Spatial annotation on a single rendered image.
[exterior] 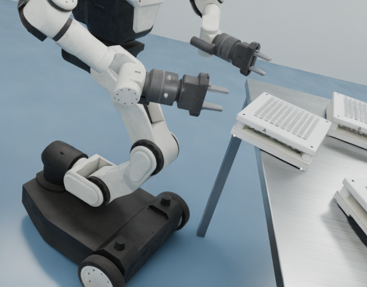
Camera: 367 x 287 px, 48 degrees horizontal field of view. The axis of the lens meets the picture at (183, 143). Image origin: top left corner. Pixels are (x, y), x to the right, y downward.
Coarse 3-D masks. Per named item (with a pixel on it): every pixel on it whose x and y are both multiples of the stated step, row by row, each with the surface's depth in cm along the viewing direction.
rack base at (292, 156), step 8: (232, 128) 123; (240, 136) 122; (248, 136) 121; (256, 136) 121; (264, 136) 123; (256, 144) 121; (264, 144) 120; (272, 144) 120; (280, 144) 121; (320, 144) 128; (272, 152) 119; (280, 152) 118; (288, 152) 118; (296, 152) 119; (288, 160) 118; (296, 160) 117; (304, 168) 116
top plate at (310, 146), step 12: (264, 96) 136; (252, 108) 126; (288, 108) 133; (300, 108) 135; (240, 120) 120; (252, 120) 119; (276, 120) 123; (324, 120) 132; (264, 132) 118; (276, 132) 117; (288, 132) 118; (312, 132) 122; (324, 132) 124; (288, 144) 116; (300, 144) 114; (312, 144) 116; (312, 156) 114
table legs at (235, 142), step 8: (232, 136) 178; (232, 144) 177; (232, 152) 179; (224, 160) 183; (232, 160) 181; (224, 168) 184; (224, 176) 186; (216, 184) 189; (224, 184) 189; (216, 192) 191; (208, 200) 198; (216, 200) 194; (208, 208) 197; (208, 216) 200; (200, 224) 204; (208, 224) 202; (200, 232) 205
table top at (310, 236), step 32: (256, 96) 153; (288, 96) 161; (256, 160) 121; (320, 160) 124; (352, 160) 129; (288, 192) 106; (320, 192) 110; (288, 224) 95; (320, 224) 98; (352, 224) 101; (288, 256) 86; (320, 256) 89; (352, 256) 91
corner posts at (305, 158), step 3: (237, 120) 122; (237, 123) 122; (240, 123) 121; (237, 126) 122; (240, 126) 122; (243, 126) 122; (240, 129) 122; (303, 153) 116; (303, 156) 116; (306, 156) 115; (309, 156) 115; (303, 159) 116; (306, 159) 115; (309, 159) 115
